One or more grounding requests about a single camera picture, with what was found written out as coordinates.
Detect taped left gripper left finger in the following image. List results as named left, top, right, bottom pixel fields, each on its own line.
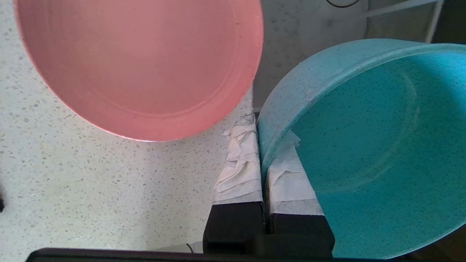
left=203, top=113, right=265, bottom=254

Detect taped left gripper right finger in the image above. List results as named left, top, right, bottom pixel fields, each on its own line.
left=255, top=130, right=335, bottom=257

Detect teal bowl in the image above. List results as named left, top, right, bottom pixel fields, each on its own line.
left=257, top=38, right=466, bottom=259

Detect pink plate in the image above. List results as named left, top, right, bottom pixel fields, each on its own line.
left=14, top=0, right=264, bottom=142

